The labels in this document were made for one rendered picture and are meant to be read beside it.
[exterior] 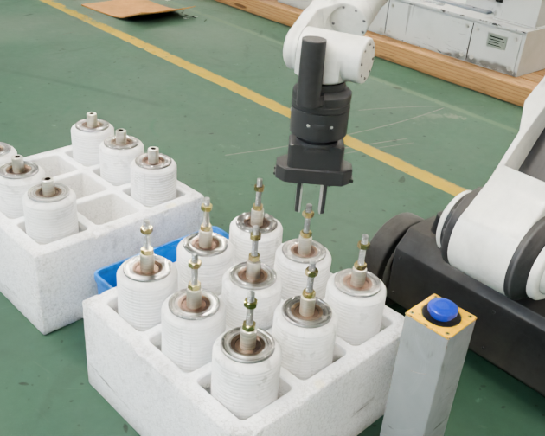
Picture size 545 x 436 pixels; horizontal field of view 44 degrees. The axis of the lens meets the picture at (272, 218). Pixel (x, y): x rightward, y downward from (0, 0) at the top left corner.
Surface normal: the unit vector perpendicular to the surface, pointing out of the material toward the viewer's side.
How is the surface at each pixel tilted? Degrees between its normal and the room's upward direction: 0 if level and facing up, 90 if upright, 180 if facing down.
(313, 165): 90
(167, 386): 90
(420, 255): 46
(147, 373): 90
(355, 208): 0
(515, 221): 37
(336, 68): 90
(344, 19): 114
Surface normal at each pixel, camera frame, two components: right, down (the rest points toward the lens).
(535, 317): -0.48, -0.40
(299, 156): -0.05, 0.49
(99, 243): 0.70, 0.40
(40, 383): 0.07, -0.87
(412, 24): -0.75, 0.28
